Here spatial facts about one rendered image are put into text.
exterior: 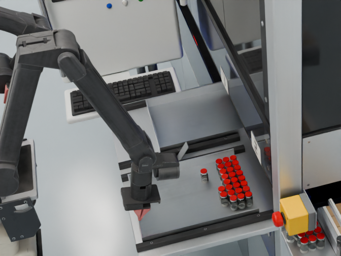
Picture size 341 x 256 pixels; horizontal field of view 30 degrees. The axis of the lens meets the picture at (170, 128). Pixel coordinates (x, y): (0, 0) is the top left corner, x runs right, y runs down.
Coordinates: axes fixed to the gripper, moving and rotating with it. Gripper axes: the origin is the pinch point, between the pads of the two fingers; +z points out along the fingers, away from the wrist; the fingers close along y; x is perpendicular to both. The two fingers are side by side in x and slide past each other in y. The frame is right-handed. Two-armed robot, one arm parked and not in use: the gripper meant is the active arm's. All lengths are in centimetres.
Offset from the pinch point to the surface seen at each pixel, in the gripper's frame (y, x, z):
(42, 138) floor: -24, 160, 99
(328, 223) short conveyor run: 48, -19, -9
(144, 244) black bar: 0.3, -7.0, 3.8
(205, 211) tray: 19.8, 0.9, 1.4
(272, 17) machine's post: 24, -12, -69
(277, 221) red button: 32.2, -19.5, -13.6
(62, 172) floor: -15, 128, 98
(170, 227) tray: 8.8, -1.7, 3.8
